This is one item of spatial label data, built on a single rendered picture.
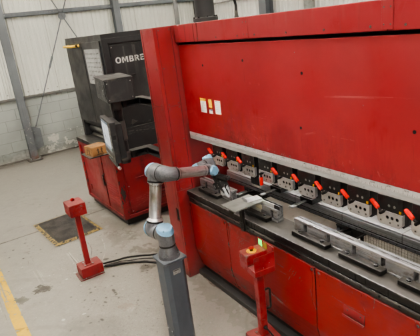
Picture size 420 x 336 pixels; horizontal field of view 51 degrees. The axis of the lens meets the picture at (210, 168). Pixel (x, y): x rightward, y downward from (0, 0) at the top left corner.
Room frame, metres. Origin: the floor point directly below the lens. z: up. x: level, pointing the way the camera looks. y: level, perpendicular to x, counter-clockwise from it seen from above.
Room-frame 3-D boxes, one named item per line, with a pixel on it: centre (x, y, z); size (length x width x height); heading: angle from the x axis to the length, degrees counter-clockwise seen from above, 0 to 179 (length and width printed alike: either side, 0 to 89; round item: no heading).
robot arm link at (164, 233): (2.78, 0.37, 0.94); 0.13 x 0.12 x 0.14; 39
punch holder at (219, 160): (3.47, -0.11, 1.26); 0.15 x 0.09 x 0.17; 31
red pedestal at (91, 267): (4.02, 1.35, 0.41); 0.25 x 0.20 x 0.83; 121
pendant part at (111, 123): (3.85, 0.81, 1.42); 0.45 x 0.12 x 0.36; 21
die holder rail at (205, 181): (3.58, -0.05, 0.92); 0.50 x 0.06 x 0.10; 31
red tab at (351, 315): (2.14, -0.72, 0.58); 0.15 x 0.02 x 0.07; 31
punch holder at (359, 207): (2.27, -0.83, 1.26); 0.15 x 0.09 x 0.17; 31
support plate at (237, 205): (3.03, -0.20, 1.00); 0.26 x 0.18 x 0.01; 121
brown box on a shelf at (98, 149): (5.02, 1.30, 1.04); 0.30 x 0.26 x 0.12; 32
